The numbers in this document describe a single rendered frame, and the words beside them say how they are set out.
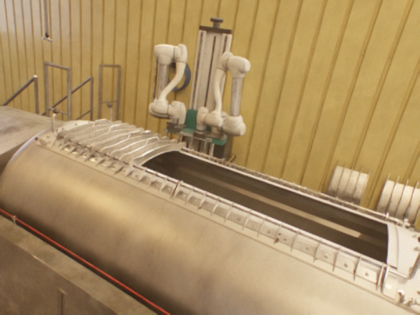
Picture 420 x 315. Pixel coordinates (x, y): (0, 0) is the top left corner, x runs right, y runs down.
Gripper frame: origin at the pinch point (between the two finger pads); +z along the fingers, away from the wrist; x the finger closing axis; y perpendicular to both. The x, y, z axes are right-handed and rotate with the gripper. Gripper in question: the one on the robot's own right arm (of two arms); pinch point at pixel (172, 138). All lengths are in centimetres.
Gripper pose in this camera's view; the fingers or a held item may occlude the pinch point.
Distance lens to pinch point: 309.0
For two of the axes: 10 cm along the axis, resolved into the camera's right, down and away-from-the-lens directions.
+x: -9.3, -2.4, 2.7
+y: 3.3, -2.6, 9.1
